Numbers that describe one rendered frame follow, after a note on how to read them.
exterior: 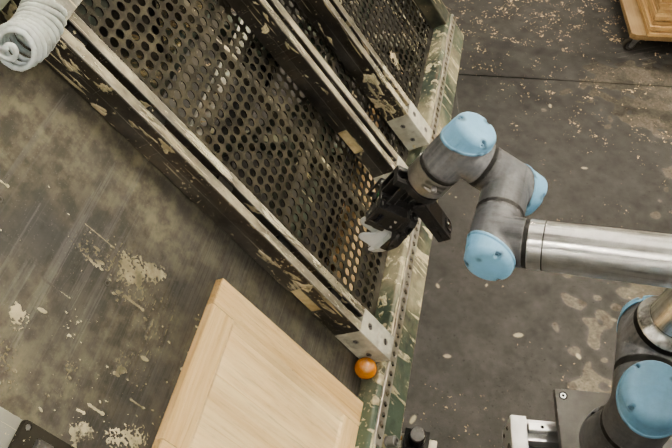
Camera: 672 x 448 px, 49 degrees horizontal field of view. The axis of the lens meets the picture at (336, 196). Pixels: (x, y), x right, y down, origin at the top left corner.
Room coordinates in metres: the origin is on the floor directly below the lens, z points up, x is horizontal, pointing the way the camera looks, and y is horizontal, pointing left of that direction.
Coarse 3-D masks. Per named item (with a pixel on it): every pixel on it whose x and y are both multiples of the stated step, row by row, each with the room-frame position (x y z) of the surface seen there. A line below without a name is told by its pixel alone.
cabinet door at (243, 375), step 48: (240, 336) 0.71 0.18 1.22; (288, 336) 0.77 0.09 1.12; (192, 384) 0.58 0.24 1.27; (240, 384) 0.63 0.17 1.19; (288, 384) 0.68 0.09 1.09; (336, 384) 0.73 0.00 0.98; (192, 432) 0.51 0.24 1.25; (240, 432) 0.55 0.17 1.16; (288, 432) 0.59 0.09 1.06; (336, 432) 0.64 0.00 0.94
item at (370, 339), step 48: (96, 48) 0.97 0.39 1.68; (96, 96) 0.93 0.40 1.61; (144, 96) 0.96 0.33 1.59; (144, 144) 0.92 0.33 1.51; (192, 144) 0.94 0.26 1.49; (192, 192) 0.90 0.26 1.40; (240, 192) 0.92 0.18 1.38; (240, 240) 0.89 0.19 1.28; (288, 240) 0.91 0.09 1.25; (288, 288) 0.87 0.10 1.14; (336, 288) 0.89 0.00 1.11; (336, 336) 0.85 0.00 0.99; (384, 336) 0.86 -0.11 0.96
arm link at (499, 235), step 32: (480, 224) 0.69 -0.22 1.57; (512, 224) 0.68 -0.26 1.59; (544, 224) 0.68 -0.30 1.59; (576, 224) 0.67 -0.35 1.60; (480, 256) 0.64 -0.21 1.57; (512, 256) 0.64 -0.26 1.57; (544, 256) 0.63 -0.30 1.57; (576, 256) 0.62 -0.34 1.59; (608, 256) 0.61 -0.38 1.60; (640, 256) 0.60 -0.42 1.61
